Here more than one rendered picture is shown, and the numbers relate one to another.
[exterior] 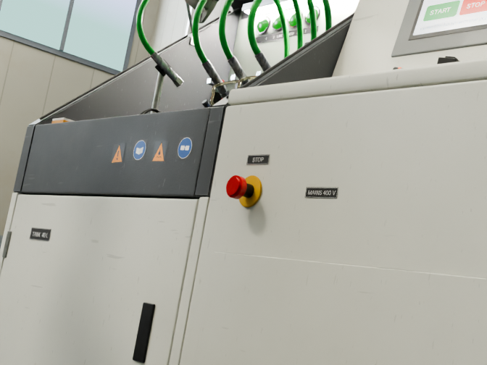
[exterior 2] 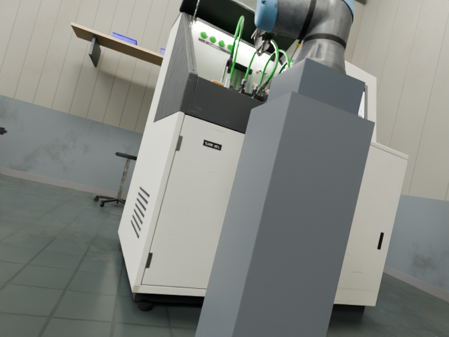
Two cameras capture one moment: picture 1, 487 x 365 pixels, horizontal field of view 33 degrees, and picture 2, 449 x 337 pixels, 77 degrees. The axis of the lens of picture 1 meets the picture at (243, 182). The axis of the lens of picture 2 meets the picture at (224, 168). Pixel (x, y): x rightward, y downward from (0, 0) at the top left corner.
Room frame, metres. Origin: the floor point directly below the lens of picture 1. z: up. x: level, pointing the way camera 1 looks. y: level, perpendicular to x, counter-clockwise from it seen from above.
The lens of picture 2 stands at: (1.31, 1.50, 0.57)
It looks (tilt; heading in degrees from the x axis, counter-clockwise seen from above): 2 degrees up; 288
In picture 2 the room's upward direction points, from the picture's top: 14 degrees clockwise
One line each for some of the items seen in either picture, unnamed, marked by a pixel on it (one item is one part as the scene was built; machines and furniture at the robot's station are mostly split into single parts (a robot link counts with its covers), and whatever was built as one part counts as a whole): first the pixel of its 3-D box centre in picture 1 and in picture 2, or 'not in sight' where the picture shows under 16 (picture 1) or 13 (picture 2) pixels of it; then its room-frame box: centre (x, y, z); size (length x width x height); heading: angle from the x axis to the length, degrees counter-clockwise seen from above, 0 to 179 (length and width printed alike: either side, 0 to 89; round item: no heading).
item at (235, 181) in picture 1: (241, 188); not in sight; (1.26, 0.00, 0.80); 0.05 x 0.04 x 0.05; 42
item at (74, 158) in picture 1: (111, 158); (255, 119); (1.62, 0.27, 0.87); 0.62 x 0.04 x 0.16; 42
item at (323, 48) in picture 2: not in sight; (319, 62); (1.37, 0.72, 0.95); 0.15 x 0.15 x 0.10
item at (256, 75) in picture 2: not in sight; (260, 87); (1.77, -0.26, 1.20); 0.13 x 0.03 x 0.31; 42
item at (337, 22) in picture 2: not in sight; (327, 21); (1.38, 0.72, 1.07); 0.13 x 0.12 x 0.14; 19
